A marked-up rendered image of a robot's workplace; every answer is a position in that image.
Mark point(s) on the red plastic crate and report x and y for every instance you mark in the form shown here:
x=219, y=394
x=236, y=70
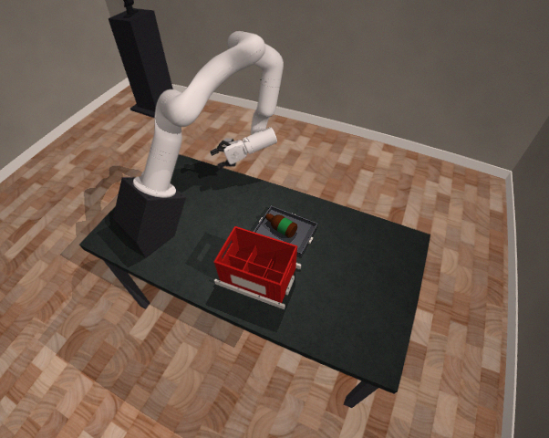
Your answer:
x=257, y=263

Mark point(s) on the brown bottle with green label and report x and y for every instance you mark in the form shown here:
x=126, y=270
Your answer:
x=282, y=225

